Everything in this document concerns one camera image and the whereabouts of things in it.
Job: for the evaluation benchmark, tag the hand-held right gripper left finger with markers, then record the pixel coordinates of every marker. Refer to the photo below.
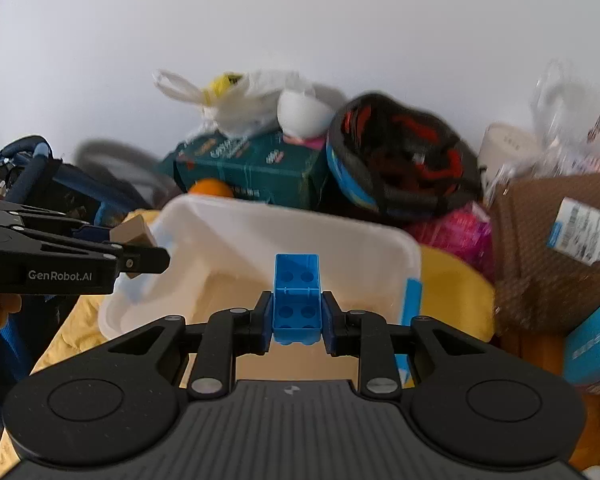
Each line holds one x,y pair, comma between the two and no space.
265,322

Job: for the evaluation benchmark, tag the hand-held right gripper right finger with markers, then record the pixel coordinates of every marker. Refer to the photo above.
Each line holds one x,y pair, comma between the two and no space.
328,325

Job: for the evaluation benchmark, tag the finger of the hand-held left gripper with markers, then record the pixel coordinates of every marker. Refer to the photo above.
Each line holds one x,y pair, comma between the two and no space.
145,259
95,232

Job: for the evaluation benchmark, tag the tan wooden block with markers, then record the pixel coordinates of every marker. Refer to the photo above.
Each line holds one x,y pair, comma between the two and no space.
137,232

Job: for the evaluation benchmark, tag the blue toy brick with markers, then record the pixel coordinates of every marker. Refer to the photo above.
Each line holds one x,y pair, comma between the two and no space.
296,300

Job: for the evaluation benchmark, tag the white plastic storage bin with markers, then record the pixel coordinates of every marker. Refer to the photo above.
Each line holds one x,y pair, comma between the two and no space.
280,240

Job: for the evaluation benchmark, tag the orange wooden desktop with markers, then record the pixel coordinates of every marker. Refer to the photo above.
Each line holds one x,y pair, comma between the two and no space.
535,355

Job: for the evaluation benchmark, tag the blue bag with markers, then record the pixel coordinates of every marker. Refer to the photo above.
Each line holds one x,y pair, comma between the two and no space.
45,180

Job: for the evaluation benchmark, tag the orange fruit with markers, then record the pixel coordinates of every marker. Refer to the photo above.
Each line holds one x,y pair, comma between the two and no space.
211,189

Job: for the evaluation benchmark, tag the yellow cloth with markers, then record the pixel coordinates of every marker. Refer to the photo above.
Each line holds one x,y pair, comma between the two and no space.
450,290

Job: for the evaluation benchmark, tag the dark green cardboard box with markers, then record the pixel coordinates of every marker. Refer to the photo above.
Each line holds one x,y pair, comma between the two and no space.
260,170

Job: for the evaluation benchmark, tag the pink mesh bag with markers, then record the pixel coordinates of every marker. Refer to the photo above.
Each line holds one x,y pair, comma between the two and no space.
455,232

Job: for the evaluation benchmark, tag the white plastic bag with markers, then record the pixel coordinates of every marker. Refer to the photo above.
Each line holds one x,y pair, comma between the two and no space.
240,105

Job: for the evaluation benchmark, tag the black red bicycle helmet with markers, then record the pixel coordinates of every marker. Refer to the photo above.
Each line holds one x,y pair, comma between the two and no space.
405,160

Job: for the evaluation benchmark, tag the pink packet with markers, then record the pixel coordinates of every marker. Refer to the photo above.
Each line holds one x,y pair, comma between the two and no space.
305,141

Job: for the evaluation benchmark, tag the yellow item in bag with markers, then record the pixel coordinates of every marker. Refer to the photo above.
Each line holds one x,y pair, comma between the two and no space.
219,82

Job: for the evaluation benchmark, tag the brown parcel bag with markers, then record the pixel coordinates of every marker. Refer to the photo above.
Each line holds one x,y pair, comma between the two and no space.
525,270

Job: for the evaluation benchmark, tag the white bowl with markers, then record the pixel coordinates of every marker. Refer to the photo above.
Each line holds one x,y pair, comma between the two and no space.
302,112

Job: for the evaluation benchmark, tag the white cylinder container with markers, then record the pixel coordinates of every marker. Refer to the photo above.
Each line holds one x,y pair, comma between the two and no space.
507,152

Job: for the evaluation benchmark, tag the light blue box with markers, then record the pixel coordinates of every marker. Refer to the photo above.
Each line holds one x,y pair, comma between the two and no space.
597,345

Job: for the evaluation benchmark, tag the white shipping label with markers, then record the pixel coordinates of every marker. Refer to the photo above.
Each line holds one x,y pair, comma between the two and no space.
585,232

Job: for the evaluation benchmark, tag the clear plastic bag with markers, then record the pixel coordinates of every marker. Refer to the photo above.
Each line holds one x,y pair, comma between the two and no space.
560,125

